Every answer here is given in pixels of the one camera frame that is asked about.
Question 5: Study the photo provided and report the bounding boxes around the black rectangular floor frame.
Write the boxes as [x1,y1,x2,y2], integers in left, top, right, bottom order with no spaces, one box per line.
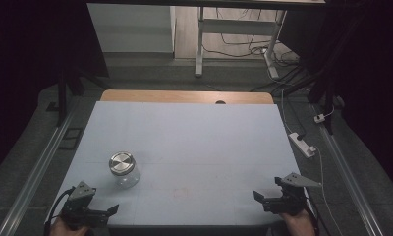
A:
[58,127,84,151]

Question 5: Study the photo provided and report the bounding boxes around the white power strip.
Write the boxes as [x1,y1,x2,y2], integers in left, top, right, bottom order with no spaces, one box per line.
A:
[288,132,317,159]

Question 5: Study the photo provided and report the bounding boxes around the long white cable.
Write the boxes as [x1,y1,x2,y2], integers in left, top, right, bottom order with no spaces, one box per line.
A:
[280,88,346,236]

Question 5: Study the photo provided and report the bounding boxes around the person's left hand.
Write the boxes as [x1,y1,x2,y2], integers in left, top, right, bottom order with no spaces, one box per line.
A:
[50,218,93,236]

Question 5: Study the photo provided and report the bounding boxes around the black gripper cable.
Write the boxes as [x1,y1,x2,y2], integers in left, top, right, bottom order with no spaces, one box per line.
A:
[43,187,77,236]
[303,196,320,236]

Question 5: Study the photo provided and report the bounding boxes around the black metal stand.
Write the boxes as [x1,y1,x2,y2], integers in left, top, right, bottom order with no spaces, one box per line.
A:
[46,65,111,128]
[272,0,365,136]

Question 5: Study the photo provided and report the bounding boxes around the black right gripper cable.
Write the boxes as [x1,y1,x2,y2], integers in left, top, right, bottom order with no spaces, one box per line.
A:
[303,196,320,236]

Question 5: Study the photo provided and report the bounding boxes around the clear glass jar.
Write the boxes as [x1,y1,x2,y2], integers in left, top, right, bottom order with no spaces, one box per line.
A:
[110,160,141,190]

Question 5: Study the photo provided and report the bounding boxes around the white desk frame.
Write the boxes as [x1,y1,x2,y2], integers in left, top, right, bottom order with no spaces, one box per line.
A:
[194,6,289,80]

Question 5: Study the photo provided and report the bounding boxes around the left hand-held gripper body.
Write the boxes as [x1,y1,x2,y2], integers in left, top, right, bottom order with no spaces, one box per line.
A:
[60,181,110,230]

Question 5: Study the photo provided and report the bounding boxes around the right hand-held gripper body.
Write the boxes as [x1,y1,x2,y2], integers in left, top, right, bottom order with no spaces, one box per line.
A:
[262,172,322,217]

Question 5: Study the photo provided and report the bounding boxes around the pale blue table mat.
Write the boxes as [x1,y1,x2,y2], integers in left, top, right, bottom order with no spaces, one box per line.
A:
[44,100,317,228]

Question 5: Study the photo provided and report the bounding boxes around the person's right hand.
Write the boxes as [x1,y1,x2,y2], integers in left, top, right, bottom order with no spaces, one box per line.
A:
[279,209,315,236]

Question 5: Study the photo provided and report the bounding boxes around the tangled black floor cables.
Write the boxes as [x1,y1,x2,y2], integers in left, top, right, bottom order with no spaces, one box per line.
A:
[202,8,302,94]

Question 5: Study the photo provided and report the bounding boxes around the round metal jar lid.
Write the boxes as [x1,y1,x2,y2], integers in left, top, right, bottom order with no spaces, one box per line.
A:
[108,151,137,176]

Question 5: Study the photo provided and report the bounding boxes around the white cabinet panel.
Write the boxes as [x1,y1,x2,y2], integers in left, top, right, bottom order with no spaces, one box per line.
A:
[86,3,177,54]

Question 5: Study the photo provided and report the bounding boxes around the wooden table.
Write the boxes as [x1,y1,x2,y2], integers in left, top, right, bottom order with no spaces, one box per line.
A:
[100,89,275,105]

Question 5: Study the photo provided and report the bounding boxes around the aluminium floor rail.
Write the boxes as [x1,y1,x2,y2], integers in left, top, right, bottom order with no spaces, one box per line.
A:
[311,104,386,236]
[0,107,79,236]

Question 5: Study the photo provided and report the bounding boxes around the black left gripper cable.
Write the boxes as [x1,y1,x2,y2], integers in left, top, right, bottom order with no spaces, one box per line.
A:
[43,187,77,236]

